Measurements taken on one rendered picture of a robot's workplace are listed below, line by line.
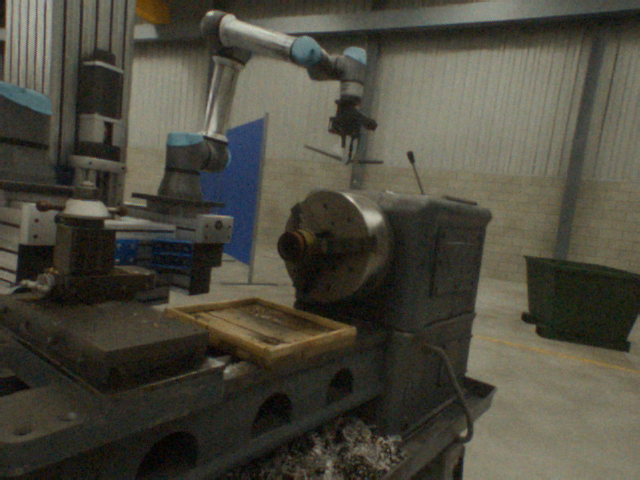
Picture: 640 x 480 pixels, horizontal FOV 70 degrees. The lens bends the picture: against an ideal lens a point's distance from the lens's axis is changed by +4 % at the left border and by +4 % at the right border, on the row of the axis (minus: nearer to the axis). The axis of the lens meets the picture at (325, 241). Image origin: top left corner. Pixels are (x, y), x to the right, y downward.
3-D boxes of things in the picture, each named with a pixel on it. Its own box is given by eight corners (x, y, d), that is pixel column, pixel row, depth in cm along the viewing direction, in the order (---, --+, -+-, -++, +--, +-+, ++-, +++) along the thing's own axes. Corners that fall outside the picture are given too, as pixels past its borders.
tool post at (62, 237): (96, 268, 86) (100, 216, 85) (116, 275, 81) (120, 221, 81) (52, 270, 80) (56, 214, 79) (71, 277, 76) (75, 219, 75)
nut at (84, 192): (92, 200, 82) (93, 181, 82) (103, 202, 80) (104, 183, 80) (68, 198, 79) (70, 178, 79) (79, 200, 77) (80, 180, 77)
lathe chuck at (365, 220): (294, 283, 140) (310, 186, 137) (376, 314, 121) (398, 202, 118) (274, 285, 133) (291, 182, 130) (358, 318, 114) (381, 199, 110)
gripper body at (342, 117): (340, 139, 152) (344, 103, 152) (361, 138, 147) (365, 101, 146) (327, 134, 146) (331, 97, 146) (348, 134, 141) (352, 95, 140)
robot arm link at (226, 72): (178, 166, 163) (209, 12, 156) (204, 171, 177) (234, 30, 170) (205, 174, 159) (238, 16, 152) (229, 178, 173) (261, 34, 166)
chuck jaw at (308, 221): (319, 242, 127) (302, 208, 131) (330, 232, 124) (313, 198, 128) (293, 241, 118) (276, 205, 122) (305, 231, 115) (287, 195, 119)
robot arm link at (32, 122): (21, 139, 106) (23, 79, 105) (-32, 133, 108) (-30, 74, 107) (62, 147, 118) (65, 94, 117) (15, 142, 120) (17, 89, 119)
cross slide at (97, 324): (85, 301, 97) (87, 280, 97) (208, 359, 71) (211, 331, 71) (-14, 310, 84) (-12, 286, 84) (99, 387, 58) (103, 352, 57)
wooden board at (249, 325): (255, 309, 130) (257, 295, 130) (355, 343, 108) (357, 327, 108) (162, 323, 107) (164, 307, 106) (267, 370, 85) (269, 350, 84)
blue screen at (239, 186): (170, 244, 948) (179, 133, 930) (208, 246, 987) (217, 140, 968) (221, 284, 588) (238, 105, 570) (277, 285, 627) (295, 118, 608)
